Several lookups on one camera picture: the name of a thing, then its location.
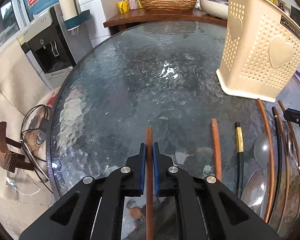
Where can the woven brown basin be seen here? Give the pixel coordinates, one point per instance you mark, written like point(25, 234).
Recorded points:
point(168, 5)

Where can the large steel spoon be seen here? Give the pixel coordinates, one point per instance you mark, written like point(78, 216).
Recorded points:
point(255, 189)

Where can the thin wooden chopstick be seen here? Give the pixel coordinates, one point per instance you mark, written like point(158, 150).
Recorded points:
point(287, 170)

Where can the yellow mug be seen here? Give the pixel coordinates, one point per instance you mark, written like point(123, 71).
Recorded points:
point(123, 6)

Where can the long curved wooden chopstick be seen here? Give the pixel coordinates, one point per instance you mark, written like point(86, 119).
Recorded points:
point(271, 161)

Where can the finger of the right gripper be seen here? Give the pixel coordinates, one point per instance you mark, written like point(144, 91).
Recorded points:
point(292, 115)

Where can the water dispenser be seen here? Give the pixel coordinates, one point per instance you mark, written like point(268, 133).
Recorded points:
point(52, 50)

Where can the round glass table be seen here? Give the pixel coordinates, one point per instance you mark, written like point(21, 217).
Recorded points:
point(160, 74)

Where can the black gold-banded chopstick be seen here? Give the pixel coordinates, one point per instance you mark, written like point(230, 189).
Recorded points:
point(240, 159)

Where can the cream plastic utensil basket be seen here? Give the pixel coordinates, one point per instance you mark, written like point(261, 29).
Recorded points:
point(261, 51)

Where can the wooden stool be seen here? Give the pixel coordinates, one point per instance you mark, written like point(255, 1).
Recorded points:
point(11, 160)

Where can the wooden counter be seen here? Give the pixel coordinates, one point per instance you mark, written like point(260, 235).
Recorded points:
point(121, 22)

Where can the white cooking pot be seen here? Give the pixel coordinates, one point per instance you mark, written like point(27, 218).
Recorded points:
point(215, 8)

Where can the black thin chopstick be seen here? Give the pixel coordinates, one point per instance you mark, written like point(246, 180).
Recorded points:
point(279, 154)

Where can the brown wooden chopstick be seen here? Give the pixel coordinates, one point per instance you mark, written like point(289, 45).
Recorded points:
point(217, 149)
point(149, 183)

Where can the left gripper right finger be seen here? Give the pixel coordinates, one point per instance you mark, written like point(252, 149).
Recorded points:
point(156, 168)

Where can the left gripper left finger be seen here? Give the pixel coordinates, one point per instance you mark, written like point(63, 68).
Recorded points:
point(142, 154)

